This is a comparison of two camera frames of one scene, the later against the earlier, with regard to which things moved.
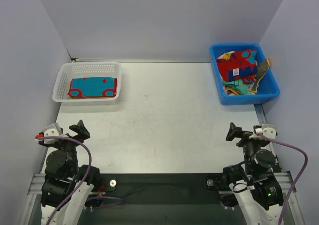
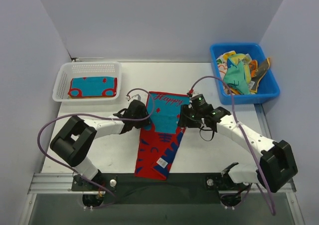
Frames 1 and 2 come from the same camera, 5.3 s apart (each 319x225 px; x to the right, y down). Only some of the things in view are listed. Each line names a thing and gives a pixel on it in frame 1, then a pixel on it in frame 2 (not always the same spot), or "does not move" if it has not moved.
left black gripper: x=68 y=139 -> x=143 y=120
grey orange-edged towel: x=263 y=66 does not move
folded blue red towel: x=93 y=87 does not move
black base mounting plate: x=160 y=188 does not move
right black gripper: x=245 y=139 -> x=184 y=118
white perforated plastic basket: x=67 y=71 does not move
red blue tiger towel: x=241 y=66 -> x=159 y=142
